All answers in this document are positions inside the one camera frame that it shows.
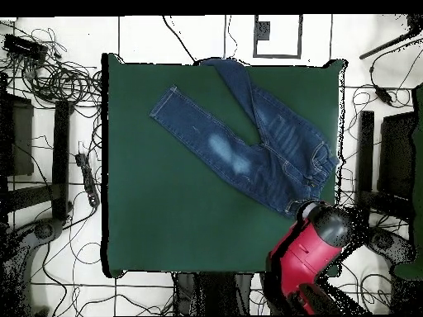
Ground blue denim jeans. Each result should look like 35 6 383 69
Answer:
149 58 340 220

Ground dark flat panel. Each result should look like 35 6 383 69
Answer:
377 111 418 199
0 92 35 177

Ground dark green table cloth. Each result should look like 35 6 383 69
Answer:
100 52 348 278

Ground black power strip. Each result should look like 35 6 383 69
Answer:
74 152 101 208

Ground black wheeled chair base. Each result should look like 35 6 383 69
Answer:
0 217 65 316
366 225 418 265

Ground black power adapter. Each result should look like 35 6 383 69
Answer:
374 86 394 106

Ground black tripod pole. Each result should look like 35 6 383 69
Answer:
359 14 423 60

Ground black electronics box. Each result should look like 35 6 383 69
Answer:
2 33 49 62

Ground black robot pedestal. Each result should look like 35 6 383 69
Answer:
173 272 253 316

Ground black floor cable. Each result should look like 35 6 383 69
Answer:
161 15 200 64

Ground black stand base frame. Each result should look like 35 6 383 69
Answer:
4 99 74 222
354 110 416 229

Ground grey square floor frame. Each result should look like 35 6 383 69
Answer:
253 14 303 59

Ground black cable tangle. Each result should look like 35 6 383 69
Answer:
0 26 103 110

